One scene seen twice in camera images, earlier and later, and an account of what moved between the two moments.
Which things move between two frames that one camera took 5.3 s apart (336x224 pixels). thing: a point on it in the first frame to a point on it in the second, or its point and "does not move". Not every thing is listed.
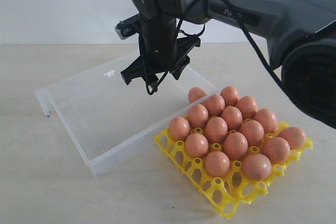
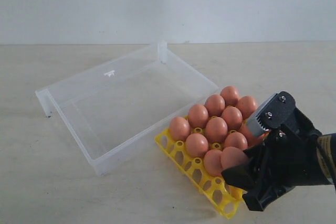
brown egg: (195, 93) to (231, 157)
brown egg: (235, 146) does not move
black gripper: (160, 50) to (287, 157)
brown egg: (217, 163) does not move
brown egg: (253, 131) does not move
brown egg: (179, 128) does not move
